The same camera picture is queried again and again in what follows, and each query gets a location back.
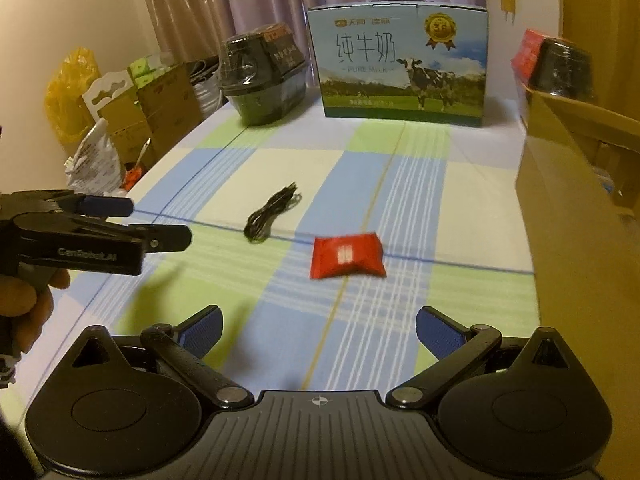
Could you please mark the crumpled printed white bag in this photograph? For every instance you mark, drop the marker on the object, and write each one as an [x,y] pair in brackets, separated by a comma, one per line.
[95,165]

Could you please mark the blue cow print milk carton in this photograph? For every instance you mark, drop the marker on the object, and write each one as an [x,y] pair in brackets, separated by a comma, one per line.
[400,65]

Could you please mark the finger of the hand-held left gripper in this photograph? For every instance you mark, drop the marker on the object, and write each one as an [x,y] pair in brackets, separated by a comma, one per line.
[165,239]
[107,206]

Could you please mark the green tissue packs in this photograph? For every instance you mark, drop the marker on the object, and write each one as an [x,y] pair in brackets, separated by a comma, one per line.
[147,67]

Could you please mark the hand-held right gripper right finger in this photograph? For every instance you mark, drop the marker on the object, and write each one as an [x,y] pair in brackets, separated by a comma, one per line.
[440,332]

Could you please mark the black bowl pack red lid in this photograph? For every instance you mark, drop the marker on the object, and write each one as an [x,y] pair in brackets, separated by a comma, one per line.
[560,65]

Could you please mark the white shopping bag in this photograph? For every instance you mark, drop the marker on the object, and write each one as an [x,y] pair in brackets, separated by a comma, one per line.
[207,90]

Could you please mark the yellow plastic bag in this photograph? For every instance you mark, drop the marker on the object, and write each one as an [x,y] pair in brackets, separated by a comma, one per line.
[67,100]

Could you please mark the person's left hand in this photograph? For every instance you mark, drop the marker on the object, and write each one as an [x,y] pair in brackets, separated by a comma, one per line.
[30,305]

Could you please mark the black wrapped bowl pack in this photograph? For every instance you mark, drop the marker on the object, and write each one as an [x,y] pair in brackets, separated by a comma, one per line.
[260,80]

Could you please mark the mauve curtain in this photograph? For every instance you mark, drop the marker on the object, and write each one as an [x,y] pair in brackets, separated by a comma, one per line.
[250,0]

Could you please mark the checked cloth desktop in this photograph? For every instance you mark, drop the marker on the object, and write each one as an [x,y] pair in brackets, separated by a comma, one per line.
[450,200]

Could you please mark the red snack packet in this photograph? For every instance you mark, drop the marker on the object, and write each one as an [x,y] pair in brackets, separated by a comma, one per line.
[347,255]

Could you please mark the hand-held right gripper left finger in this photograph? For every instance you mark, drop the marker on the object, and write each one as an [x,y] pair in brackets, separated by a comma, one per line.
[202,330]

